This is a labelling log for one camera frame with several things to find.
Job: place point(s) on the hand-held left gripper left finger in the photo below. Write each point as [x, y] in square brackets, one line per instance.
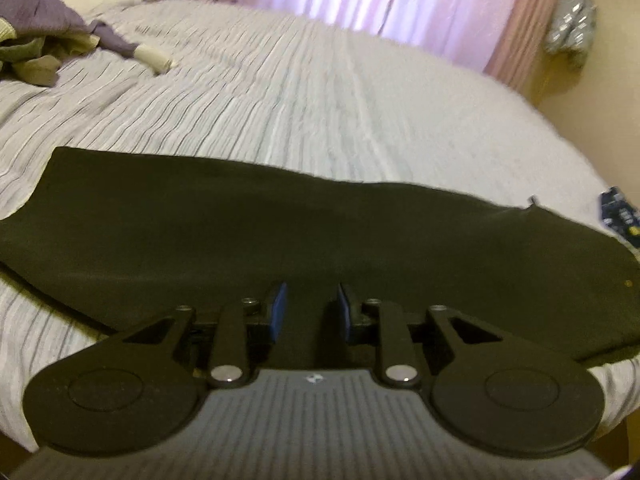
[278, 310]

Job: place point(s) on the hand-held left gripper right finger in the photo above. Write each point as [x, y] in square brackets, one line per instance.
[344, 311]

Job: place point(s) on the black pants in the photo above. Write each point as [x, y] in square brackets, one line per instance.
[250, 220]

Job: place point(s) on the navy printed fleece garment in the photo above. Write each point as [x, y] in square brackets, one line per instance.
[622, 215]

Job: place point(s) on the pile of clothes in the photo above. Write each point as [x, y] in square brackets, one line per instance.
[45, 10]

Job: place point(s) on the white ribbed bed cover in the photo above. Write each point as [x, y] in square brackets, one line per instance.
[280, 90]

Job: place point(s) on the pink curtain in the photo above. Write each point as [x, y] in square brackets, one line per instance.
[400, 5]

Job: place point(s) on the olive green garment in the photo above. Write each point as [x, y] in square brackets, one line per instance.
[35, 62]

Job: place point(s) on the silver hanging wall ornament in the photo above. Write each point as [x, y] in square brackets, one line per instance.
[571, 20]

